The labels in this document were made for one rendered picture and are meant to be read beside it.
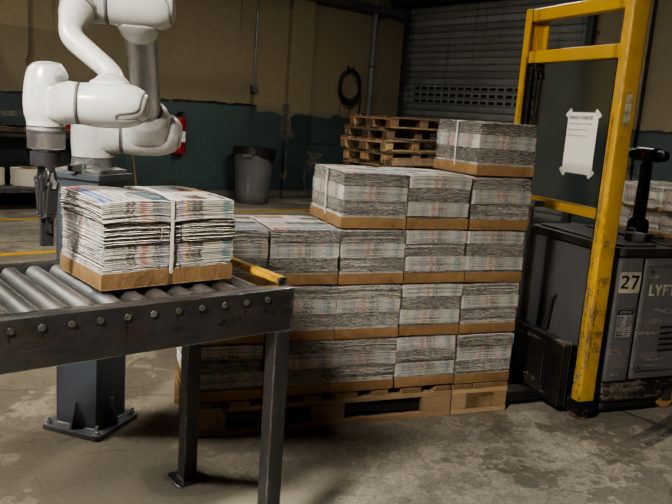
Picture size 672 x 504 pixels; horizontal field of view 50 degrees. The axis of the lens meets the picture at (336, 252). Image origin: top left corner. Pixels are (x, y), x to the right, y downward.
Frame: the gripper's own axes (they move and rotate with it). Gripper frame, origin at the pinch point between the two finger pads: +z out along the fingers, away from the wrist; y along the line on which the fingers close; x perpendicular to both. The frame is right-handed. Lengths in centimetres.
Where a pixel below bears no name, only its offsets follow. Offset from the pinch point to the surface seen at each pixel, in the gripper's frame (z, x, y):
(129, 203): -8.9, -15.3, -14.7
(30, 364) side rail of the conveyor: 24.0, 12.0, -27.6
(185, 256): 5.7, -31.6, -13.6
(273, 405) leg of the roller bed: 47, -53, -28
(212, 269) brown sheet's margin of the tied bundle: 9.8, -39.6, -14.0
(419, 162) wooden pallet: 19, -606, 471
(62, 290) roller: 13.9, -2.0, -6.0
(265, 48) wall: -118, -519, 708
